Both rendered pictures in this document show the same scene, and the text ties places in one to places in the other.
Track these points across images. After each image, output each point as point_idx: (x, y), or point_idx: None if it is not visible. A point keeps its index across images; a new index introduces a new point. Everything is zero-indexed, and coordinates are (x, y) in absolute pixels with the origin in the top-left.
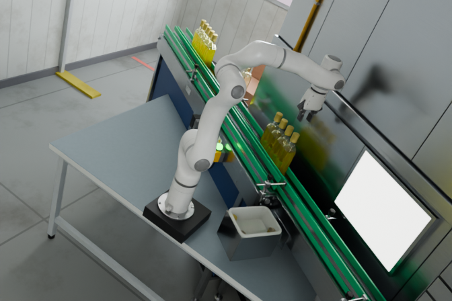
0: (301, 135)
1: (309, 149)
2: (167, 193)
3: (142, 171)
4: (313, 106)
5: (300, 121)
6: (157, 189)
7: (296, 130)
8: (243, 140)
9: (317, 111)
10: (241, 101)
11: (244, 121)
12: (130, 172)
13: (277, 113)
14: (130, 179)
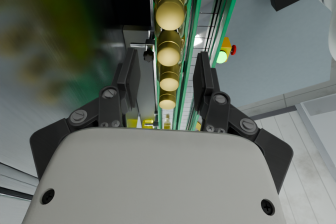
0: (103, 42)
1: None
2: None
3: (276, 42)
4: (177, 178)
5: (203, 53)
6: (284, 13)
7: (110, 63)
8: (216, 56)
9: (85, 114)
10: (159, 122)
11: (178, 94)
12: (290, 42)
13: (175, 104)
14: (301, 32)
